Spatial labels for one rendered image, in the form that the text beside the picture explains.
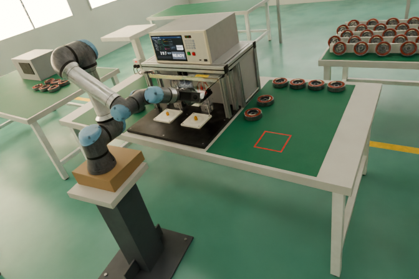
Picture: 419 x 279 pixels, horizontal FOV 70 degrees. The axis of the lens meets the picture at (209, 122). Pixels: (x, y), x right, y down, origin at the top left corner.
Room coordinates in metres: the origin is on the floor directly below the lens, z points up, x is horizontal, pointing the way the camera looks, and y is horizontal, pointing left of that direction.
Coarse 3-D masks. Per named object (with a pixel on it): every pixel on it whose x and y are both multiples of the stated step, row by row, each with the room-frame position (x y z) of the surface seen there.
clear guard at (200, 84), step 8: (192, 72) 1.80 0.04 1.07; (184, 80) 1.69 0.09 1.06; (192, 80) 1.67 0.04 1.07; (200, 80) 1.64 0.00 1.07; (208, 80) 1.61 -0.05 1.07; (216, 80) 1.59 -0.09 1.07; (184, 88) 1.58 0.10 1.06; (200, 88) 1.53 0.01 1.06; (208, 88) 1.51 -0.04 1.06; (200, 96) 1.48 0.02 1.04; (200, 104) 1.45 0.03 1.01
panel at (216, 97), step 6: (234, 66) 1.77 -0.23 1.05; (162, 72) 2.16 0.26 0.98; (168, 72) 2.12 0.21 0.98; (174, 72) 2.09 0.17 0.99; (234, 72) 1.77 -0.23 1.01; (162, 78) 2.17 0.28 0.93; (234, 78) 1.78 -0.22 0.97; (168, 84) 2.14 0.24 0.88; (174, 84) 2.10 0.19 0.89; (216, 84) 1.87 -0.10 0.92; (228, 84) 1.81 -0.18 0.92; (216, 90) 1.87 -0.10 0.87; (228, 90) 1.81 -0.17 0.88; (240, 90) 1.77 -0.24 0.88; (210, 96) 1.91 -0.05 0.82; (216, 96) 1.88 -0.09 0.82; (228, 96) 1.82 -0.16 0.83; (240, 96) 1.76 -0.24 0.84; (216, 102) 1.89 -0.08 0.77; (222, 102) 1.86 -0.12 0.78; (240, 102) 1.77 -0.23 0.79
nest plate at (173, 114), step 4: (164, 112) 1.90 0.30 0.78; (168, 112) 1.88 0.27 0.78; (172, 112) 1.87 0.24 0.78; (176, 112) 1.86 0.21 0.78; (180, 112) 1.84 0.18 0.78; (160, 116) 1.85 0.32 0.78; (164, 116) 1.83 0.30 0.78; (168, 116) 1.82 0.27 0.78; (172, 116) 1.81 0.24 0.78; (176, 116) 1.80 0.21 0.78; (156, 120) 1.82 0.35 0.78; (160, 120) 1.79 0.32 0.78; (164, 120) 1.78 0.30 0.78; (168, 120) 1.77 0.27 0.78; (172, 120) 1.76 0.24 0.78
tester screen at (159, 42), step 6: (180, 36) 1.84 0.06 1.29; (156, 42) 1.97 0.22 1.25; (162, 42) 1.94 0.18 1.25; (168, 42) 1.91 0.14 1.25; (174, 42) 1.88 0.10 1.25; (180, 42) 1.85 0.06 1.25; (156, 48) 1.98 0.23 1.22; (162, 48) 1.95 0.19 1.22; (168, 48) 1.91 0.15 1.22; (168, 54) 1.92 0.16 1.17
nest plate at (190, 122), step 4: (192, 116) 1.74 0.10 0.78; (200, 116) 1.72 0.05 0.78; (204, 116) 1.71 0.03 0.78; (208, 116) 1.70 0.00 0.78; (188, 120) 1.71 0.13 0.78; (192, 120) 1.70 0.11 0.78; (196, 120) 1.68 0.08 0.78; (200, 120) 1.67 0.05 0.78; (204, 120) 1.66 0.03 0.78; (184, 124) 1.67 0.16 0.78; (188, 124) 1.66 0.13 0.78; (192, 124) 1.65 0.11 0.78; (196, 124) 1.64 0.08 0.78; (200, 124) 1.63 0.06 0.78; (204, 124) 1.63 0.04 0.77
